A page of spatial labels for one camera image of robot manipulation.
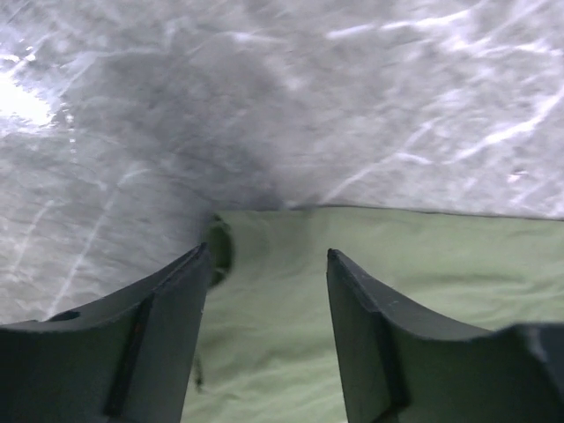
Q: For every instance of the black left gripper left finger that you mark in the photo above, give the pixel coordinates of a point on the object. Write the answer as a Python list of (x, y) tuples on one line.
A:
[(126, 357)]

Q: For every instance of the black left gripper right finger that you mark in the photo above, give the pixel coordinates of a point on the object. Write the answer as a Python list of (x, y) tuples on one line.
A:
[(402, 362)]

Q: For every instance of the green graphic tank top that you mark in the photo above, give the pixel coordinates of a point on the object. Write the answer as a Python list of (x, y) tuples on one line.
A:
[(266, 348)]

